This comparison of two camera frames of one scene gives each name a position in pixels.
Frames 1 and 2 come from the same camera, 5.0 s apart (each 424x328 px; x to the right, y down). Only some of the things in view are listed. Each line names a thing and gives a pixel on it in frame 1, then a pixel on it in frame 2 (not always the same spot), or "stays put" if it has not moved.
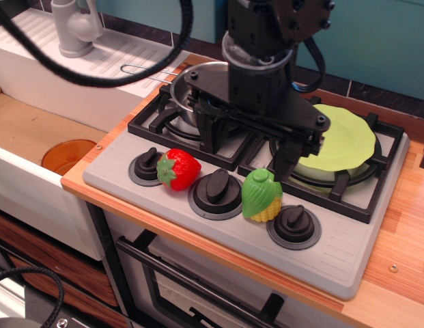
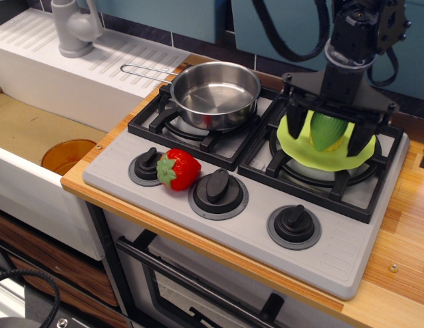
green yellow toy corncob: x=261 y=196 to x=326 y=132
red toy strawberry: x=177 y=169 stays put
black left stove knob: x=143 y=170 stays put
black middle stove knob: x=216 y=195 stays put
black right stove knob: x=296 y=228 stays put
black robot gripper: x=261 y=93 to x=339 y=90
